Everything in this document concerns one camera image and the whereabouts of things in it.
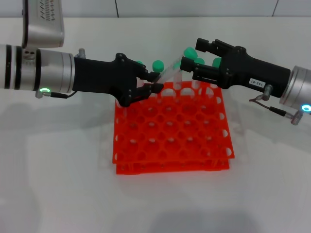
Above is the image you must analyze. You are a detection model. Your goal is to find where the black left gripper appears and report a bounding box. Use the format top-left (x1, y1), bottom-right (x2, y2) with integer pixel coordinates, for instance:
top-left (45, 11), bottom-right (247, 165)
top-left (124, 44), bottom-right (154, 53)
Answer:
top-left (72, 52), bottom-right (164, 108)

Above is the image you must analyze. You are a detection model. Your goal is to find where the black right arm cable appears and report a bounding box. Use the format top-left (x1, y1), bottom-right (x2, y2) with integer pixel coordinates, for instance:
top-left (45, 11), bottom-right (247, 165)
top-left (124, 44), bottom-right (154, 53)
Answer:
top-left (248, 84), bottom-right (303, 126)

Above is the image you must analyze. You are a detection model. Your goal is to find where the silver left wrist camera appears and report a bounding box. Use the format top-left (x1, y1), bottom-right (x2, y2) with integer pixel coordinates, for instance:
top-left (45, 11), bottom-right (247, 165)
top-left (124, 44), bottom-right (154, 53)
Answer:
top-left (21, 0), bottom-right (66, 49)

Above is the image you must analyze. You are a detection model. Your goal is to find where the orange plastic test tube rack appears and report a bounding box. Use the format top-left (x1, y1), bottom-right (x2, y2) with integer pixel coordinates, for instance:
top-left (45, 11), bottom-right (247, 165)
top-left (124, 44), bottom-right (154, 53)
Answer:
top-left (112, 82), bottom-right (236, 175)

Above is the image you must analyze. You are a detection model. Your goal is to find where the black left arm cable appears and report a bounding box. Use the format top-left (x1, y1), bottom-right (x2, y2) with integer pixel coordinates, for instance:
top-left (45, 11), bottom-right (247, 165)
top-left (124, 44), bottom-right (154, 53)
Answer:
top-left (35, 88), bottom-right (77, 100)

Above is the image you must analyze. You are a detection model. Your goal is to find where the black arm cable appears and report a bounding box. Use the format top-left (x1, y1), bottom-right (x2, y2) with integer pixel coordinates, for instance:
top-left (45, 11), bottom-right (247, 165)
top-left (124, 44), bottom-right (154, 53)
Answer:
top-left (248, 84), bottom-right (303, 126)
top-left (35, 88), bottom-right (77, 100)

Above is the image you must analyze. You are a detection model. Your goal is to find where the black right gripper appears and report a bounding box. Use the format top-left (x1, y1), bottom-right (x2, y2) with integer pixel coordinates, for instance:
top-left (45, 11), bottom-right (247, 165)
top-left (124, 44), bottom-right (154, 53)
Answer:
top-left (180, 37), bottom-right (292, 99)

